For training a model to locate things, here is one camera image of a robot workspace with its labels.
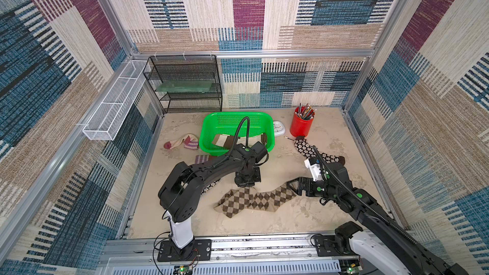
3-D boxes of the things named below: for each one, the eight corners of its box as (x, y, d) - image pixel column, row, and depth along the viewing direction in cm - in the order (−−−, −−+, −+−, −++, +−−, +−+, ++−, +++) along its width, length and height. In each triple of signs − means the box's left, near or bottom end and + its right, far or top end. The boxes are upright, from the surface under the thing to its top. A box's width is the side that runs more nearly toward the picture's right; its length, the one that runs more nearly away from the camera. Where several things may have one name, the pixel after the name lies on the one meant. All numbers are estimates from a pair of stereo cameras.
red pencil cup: (291, 136, 109) (296, 119, 97) (289, 123, 115) (293, 106, 103) (309, 136, 108) (316, 119, 97) (306, 123, 115) (312, 105, 103)
